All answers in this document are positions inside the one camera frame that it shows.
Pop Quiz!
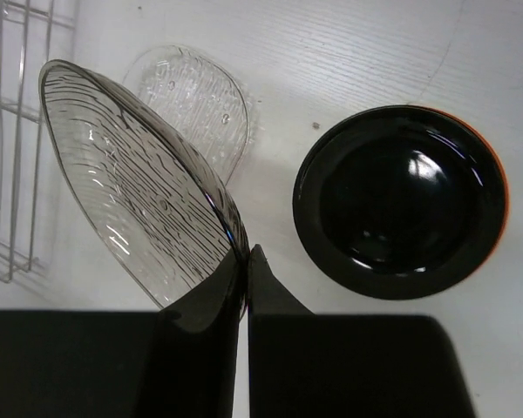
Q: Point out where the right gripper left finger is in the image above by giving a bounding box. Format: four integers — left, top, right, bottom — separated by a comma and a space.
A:
0, 253, 245, 417

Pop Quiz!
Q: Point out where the metal wire dish rack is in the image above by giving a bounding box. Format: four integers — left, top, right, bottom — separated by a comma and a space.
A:
0, 1, 79, 288

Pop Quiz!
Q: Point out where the black plate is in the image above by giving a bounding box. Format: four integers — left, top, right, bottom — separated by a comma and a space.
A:
292, 105, 504, 300

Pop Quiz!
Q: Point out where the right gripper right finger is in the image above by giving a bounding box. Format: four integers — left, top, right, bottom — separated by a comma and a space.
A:
248, 246, 475, 417

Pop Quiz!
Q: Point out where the orange plate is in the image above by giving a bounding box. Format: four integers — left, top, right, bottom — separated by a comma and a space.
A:
420, 105, 511, 260

